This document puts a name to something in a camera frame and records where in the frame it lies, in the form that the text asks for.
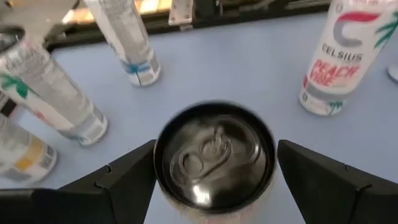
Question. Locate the black table frame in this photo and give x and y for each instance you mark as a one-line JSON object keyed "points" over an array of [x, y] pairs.
{"points": [[248, 15]]}

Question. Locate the white Celsius Peach Vibe can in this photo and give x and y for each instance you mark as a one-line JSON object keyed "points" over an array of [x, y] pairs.
{"points": [[339, 62], [56, 93]]}

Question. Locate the white Celsius can blue band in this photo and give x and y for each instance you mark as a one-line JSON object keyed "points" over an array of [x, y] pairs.
{"points": [[130, 40]]}

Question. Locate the white metal corner bracket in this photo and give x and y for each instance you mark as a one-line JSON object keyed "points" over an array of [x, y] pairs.
{"points": [[180, 14]]}

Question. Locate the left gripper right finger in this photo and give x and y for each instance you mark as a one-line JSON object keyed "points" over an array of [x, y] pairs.
{"points": [[342, 199]]}

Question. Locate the blue table mat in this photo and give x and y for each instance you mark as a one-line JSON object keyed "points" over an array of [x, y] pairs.
{"points": [[233, 68]]}

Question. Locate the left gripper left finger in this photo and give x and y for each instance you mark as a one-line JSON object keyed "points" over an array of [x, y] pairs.
{"points": [[93, 202]]}

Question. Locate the white Celsius can yellow band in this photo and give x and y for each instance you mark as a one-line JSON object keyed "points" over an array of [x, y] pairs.
{"points": [[28, 155], [214, 161]]}

